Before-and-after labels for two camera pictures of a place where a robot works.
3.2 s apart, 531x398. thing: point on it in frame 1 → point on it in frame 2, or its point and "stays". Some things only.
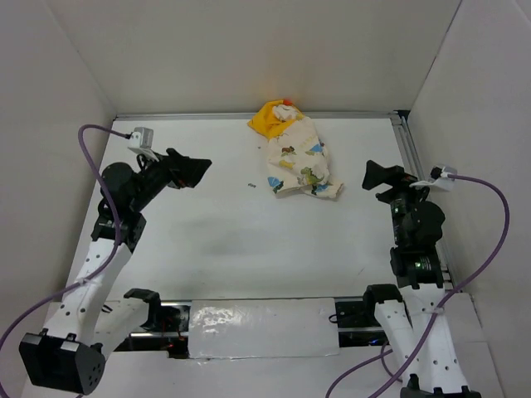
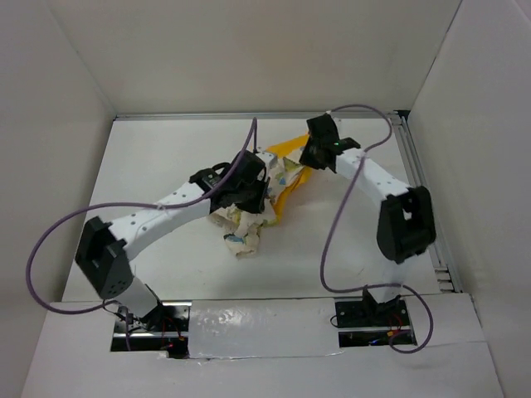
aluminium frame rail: x=334 y=116 stays
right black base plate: x=354 y=328 stays
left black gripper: x=181 y=170 → x=257 y=206
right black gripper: x=394 y=175 → x=306 y=158
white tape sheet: x=262 y=328 stays
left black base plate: x=173 y=337 stays
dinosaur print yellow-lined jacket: x=297 y=157 → x=243 y=228
